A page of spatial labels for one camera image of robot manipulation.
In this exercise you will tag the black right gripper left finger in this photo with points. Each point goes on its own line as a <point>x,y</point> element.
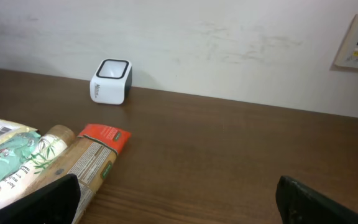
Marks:
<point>55,203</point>

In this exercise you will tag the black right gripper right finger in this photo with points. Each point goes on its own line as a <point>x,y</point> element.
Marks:
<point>299,204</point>

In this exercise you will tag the white hair product tube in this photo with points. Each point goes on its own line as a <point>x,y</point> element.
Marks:
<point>46,150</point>

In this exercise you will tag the orange pasta packet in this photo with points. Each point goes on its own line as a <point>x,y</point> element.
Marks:
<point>90,157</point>

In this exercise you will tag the teal snack pouch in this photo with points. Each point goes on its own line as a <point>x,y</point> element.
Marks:
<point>15,151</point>

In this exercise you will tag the white barcode scanner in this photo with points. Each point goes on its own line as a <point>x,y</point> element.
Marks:
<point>111,82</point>

